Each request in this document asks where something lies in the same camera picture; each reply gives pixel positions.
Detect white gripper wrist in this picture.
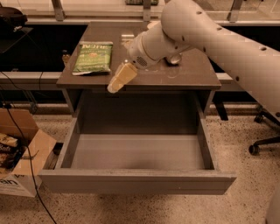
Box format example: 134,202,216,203
107,36,151,94

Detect green jalapeno chip bag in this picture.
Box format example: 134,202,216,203
73,41,113,75

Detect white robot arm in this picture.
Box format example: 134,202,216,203
108,0,280,119

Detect grey cabinet with top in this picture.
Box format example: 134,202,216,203
56,22,222,117

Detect open grey top drawer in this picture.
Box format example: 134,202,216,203
38,90,237,196

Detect red soda can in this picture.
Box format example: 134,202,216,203
165,53,182,66

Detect white paper bowl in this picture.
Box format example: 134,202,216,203
147,21,160,30

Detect black object on shelf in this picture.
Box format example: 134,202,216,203
0,6,28,33

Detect snack bags in box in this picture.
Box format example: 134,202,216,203
0,133,19,173

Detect cardboard box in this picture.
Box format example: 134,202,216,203
0,108,56,197

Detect black office chair base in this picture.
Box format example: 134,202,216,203
248,109,280,156

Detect black cable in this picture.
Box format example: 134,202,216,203
0,71,58,224

